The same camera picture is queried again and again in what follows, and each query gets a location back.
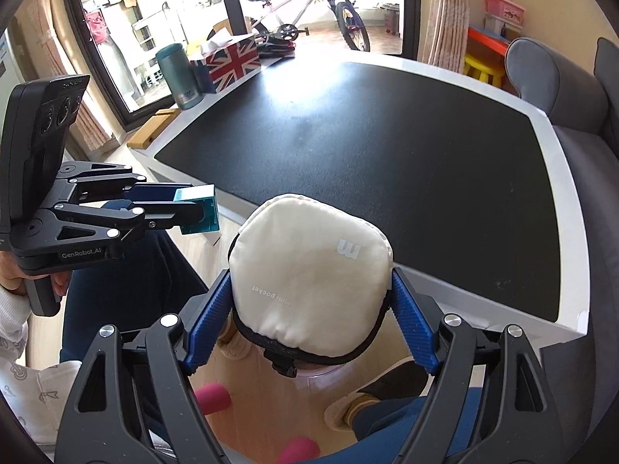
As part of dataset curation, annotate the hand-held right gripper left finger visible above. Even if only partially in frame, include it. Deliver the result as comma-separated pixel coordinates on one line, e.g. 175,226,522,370
57,268,233,464

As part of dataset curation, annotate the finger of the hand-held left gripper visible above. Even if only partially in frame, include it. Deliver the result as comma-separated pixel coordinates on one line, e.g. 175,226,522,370
53,162,194,208
41,200,204,257

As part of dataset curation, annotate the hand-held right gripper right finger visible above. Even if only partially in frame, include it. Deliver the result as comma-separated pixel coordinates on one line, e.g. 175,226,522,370
391,267,564,464

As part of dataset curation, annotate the teal toy building block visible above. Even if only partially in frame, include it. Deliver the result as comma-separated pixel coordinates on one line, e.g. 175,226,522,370
174,184,219,235

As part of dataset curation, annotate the pink translucent trash bin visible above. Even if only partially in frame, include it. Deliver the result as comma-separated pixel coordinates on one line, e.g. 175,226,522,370
290,353,383,397

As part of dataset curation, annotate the white round zip pouch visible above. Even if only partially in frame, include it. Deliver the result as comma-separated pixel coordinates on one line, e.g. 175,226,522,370
227,193,393,379

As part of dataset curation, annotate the person's left forearm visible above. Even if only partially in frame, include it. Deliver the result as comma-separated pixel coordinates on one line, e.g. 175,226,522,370
0,287,31,349

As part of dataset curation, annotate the person's left hand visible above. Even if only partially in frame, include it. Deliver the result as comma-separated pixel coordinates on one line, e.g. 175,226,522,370
0,251,71,298

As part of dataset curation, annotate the person's left slipper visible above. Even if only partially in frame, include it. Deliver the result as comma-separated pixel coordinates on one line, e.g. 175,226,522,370
217,326,252,359

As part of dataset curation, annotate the person's slipper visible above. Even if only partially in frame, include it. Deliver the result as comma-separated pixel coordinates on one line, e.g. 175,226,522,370
217,326,252,359
324,358,431,431

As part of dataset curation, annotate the wooden block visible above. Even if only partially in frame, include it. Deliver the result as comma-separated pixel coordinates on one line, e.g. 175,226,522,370
127,109,182,150

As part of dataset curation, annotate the pink pleated curtain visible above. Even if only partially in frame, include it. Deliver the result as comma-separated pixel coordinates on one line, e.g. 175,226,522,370
428,0,471,75
14,0,114,150

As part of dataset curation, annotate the person's right slipper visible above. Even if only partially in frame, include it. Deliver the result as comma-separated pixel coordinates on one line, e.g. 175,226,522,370
324,358,431,431

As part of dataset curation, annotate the person's left leg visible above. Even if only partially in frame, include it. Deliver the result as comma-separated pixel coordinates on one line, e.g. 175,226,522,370
60,203,228,363

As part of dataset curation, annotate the person's leg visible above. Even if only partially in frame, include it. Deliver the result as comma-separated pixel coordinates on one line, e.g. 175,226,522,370
351,399,484,464
60,203,228,363

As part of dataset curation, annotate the person's right leg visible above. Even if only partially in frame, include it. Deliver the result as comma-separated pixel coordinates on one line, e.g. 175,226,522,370
351,399,484,464

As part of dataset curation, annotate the teal thermos flask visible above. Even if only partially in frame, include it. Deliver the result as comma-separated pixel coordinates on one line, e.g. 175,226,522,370
156,43,205,110

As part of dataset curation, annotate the pink hanging garment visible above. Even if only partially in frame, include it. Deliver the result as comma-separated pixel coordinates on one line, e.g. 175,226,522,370
84,10,108,45

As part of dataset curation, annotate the flag print tissue box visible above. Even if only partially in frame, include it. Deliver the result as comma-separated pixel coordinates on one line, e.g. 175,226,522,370
188,29,262,94

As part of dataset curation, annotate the white metal rack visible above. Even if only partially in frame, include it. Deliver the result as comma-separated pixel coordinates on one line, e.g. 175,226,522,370
133,2,187,92

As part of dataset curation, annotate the black table mat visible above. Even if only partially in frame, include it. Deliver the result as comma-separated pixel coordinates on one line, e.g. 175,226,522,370
155,61,562,322

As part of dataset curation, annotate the person's white printed shirt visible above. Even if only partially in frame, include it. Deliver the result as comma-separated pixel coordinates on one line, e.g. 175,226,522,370
0,338,83,445

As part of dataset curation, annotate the white table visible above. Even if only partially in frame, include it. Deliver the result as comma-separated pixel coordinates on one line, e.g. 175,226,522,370
128,53,592,339

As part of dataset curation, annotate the yellow plastic stool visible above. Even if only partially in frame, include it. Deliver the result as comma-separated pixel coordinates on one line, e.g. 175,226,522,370
464,55,506,89

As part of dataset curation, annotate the grey sofa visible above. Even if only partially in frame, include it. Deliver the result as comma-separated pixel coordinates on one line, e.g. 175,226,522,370
505,36,619,426

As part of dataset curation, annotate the red small table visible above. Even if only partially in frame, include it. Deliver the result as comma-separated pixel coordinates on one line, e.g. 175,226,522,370
467,26,511,59

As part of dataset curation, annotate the pink plastic basket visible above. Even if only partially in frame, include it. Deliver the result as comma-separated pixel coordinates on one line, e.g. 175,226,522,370
486,0,526,27

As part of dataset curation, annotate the pink foam handle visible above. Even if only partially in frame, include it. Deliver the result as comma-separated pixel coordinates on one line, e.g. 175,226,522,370
283,437,321,457
196,383,231,416

